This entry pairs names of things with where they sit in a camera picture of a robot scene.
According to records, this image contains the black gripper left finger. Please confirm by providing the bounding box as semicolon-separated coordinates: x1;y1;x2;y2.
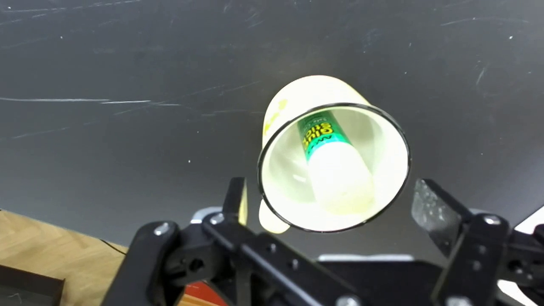
100;174;366;306

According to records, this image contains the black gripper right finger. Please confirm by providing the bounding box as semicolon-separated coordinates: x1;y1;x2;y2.
410;176;544;306

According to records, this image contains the yellow cup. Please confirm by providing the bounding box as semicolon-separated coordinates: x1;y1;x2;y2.
255;72;411;236

